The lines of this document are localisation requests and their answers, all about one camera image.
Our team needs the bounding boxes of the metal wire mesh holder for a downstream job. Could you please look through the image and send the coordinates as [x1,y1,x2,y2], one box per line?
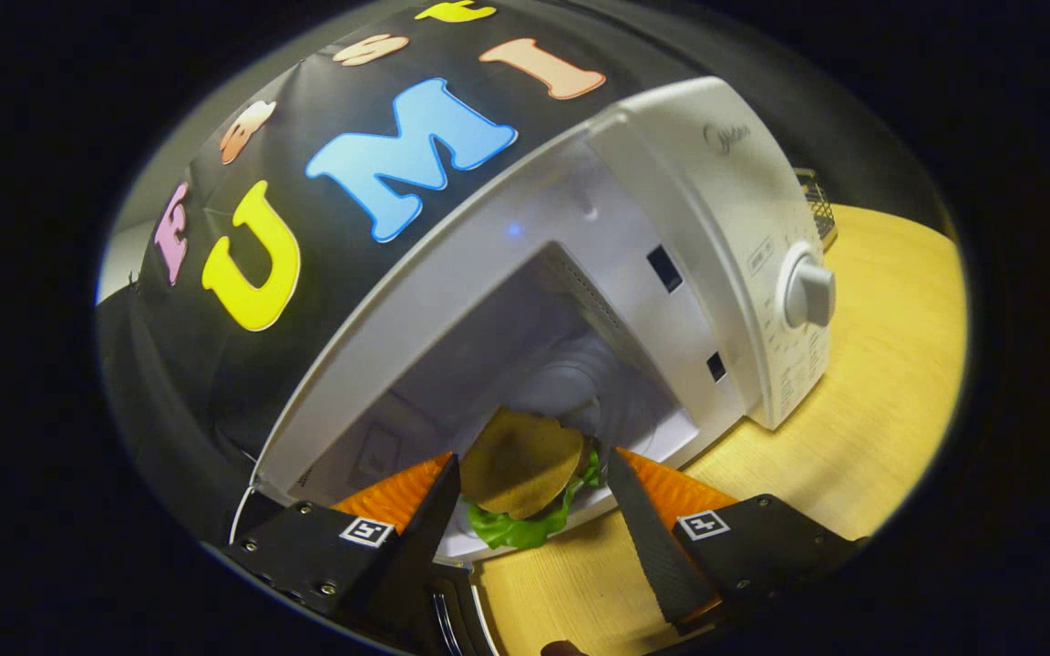
[794,167,839,249]

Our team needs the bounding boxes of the white microwave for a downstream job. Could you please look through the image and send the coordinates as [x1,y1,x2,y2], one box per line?
[252,76,840,656]

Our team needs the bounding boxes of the burger with lettuce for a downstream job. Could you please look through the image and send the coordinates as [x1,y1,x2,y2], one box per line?
[459,406,606,551]

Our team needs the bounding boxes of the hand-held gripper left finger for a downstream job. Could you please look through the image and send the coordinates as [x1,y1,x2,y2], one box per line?
[222,453,462,639]

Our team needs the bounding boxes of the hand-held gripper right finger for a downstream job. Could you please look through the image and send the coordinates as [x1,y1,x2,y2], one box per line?
[605,446,868,636]

